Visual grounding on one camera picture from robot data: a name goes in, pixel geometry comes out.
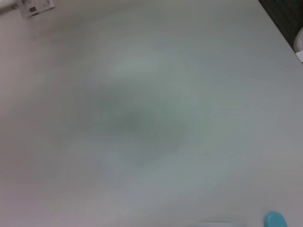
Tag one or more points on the transparent plastic ruler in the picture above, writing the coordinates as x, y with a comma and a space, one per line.
35, 8

